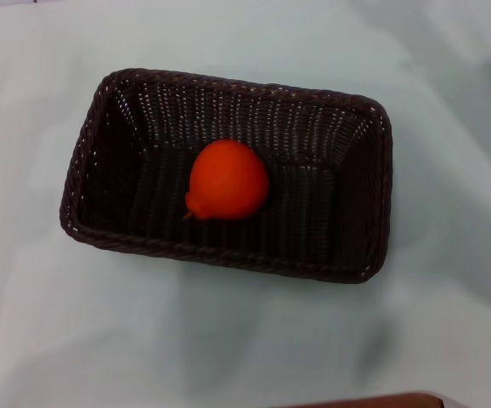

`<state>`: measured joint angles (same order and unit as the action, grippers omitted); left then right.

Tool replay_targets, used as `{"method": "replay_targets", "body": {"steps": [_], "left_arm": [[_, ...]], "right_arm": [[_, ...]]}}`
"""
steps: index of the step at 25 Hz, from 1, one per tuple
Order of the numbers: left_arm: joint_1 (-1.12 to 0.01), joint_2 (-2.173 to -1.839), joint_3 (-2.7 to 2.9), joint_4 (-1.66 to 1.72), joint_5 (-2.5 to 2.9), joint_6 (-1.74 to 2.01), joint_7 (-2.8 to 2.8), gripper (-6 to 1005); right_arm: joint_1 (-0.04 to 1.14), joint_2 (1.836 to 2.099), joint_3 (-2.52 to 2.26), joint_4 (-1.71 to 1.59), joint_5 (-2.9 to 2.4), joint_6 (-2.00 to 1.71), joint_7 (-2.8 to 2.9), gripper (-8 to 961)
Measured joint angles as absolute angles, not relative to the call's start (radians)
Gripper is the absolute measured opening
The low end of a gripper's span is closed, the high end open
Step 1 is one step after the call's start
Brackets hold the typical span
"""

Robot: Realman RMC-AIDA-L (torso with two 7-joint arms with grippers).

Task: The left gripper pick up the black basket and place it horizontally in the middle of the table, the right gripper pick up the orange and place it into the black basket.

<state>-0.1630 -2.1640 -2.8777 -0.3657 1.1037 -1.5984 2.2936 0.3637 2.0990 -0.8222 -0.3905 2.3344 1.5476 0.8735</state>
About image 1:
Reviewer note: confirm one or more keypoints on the orange toy pear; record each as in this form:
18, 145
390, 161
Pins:
228, 183

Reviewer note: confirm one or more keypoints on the dark brown woven basket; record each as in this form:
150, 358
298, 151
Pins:
292, 204

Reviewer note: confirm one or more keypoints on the brown board edge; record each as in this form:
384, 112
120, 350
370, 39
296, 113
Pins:
364, 401

